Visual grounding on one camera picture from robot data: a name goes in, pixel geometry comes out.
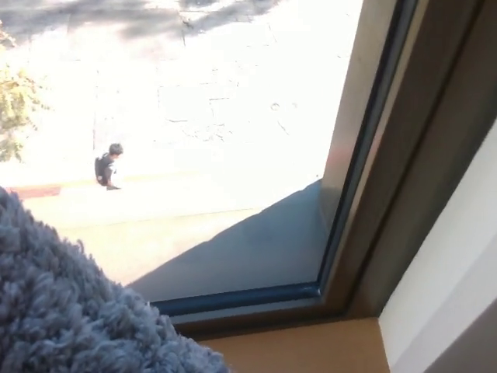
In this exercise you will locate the grey fluffy microfibre duster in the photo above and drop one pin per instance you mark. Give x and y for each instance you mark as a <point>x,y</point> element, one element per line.
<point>77,303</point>

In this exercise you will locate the dark window frame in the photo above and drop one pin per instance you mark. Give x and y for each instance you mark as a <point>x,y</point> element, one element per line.
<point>407,155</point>

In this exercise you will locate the green street tree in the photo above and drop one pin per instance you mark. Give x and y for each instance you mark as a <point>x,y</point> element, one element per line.
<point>15,97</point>

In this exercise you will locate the person with black backpack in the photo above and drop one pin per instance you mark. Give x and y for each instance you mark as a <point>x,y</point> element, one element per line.
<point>103,167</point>

